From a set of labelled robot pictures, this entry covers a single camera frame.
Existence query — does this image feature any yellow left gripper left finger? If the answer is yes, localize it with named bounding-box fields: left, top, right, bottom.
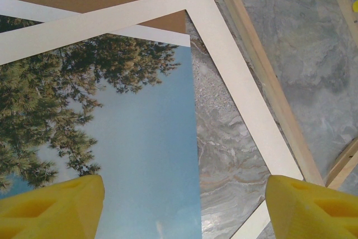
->
left=0, top=174, right=106, bottom=239

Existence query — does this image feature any white mat board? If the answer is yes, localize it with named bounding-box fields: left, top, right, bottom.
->
left=0, top=0, right=305, bottom=239

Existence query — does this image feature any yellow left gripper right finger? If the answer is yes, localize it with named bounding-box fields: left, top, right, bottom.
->
left=265, top=174, right=358, bottom=239

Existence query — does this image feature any light wooden picture frame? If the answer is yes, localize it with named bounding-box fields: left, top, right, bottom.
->
left=210, top=0, right=358, bottom=190

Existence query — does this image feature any tree and sky photo print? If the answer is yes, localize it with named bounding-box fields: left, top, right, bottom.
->
left=0, top=0, right=202, bottom=239

